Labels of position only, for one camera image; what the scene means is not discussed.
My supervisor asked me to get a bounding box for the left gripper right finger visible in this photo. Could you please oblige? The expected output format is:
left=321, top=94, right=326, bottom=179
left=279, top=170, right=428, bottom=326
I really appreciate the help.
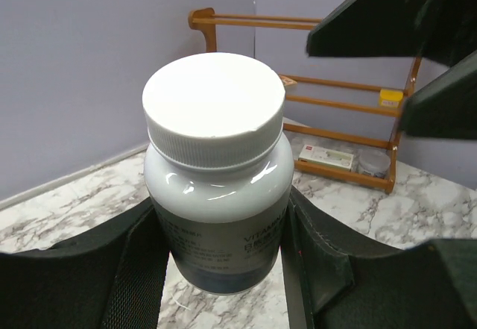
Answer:
left=281, top=189, right=476, bottom=328

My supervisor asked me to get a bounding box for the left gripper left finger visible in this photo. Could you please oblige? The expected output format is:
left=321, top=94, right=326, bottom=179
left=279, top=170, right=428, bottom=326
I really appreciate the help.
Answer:
left=1, top=199, right=169, bottom=328

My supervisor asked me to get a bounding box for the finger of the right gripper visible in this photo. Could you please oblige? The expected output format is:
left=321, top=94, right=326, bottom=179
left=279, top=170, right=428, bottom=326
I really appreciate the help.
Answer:
left=306, top=0, right=476, bottom=66
left=398, top=52, right=476, bottom=141

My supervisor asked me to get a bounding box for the white pill bottle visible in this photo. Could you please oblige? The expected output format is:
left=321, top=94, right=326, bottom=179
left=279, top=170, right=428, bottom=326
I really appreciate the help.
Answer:
left=142, top=52, right=294, bottom=295

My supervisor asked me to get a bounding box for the yellow lidded jar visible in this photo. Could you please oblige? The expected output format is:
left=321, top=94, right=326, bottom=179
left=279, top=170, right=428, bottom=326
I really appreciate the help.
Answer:
left=379, top=89, right=404, bottom=109

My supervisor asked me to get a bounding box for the white medicine box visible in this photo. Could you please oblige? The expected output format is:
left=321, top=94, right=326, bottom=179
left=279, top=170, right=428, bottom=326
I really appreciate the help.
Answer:
left=298, top=145, right=354, bottom=172

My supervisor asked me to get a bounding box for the orange snack packet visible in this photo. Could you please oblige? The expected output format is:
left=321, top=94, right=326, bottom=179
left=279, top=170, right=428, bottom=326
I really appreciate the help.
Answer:
left=280, top=75, right=297, bottom=87

